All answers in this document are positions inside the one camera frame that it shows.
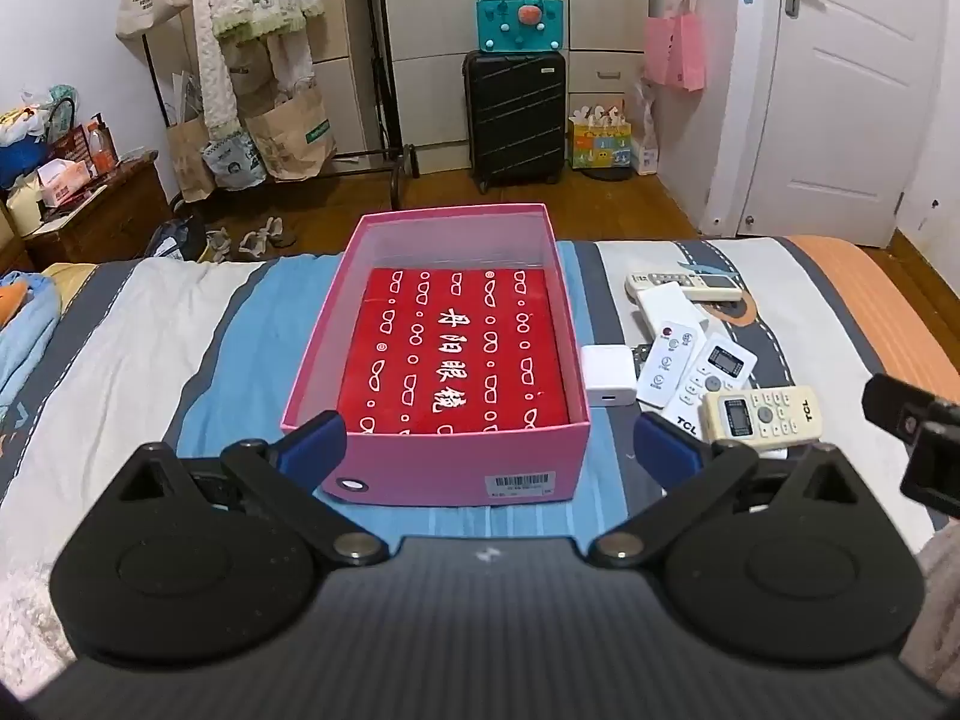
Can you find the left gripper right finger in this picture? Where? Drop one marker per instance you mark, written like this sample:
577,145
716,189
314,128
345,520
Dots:
696,478

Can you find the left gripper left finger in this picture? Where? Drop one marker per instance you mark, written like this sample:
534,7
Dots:
282,478

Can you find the cream TCL remote control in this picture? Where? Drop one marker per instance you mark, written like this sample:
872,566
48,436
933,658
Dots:
772,418

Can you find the white TCL remote control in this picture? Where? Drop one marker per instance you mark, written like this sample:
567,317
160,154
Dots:
721,365

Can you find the white remote red button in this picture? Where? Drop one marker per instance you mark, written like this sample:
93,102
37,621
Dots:
674,347

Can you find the white USB charger cube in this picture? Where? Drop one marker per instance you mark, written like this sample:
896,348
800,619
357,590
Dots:
609,375

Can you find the white remote face down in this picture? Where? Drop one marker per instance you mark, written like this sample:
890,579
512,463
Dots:
666,304

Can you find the long cream remote control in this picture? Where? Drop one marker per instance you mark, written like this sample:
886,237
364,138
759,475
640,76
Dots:
698,288

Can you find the pink cardboard box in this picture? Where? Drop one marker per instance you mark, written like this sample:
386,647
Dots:
445,470

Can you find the red glasses-print paper liner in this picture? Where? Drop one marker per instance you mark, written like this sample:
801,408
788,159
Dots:
453,352

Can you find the pair of slippers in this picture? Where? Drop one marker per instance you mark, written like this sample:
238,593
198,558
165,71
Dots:
253,246

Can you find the black bag on floor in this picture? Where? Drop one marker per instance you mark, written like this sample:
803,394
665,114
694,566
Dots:
181,238

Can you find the light blue blanket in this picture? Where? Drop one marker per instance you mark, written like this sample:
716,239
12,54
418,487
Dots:
30,312

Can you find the wooden nightstand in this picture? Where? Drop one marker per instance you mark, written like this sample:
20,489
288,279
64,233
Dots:
116,223

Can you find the white printed plastic bag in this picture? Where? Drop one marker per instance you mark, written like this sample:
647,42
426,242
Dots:
235,162

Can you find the black clothes rack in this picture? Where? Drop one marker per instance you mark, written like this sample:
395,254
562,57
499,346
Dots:
275,90

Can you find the white door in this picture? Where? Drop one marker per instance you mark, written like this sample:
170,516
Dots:
849,103

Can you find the small brown paper bag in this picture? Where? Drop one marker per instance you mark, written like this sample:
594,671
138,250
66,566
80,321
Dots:
186,143

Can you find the colourful gift bag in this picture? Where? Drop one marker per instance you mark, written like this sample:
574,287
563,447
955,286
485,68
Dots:
599,138

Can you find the black suitcase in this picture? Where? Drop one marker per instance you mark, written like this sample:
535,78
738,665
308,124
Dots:
516,117

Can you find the pink paper bag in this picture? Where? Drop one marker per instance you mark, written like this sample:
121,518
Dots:
675,48

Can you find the white knitted cardigan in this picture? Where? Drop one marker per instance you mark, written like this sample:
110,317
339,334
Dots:
220,25

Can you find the teal felt handbag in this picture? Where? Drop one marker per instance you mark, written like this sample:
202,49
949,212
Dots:
518,26

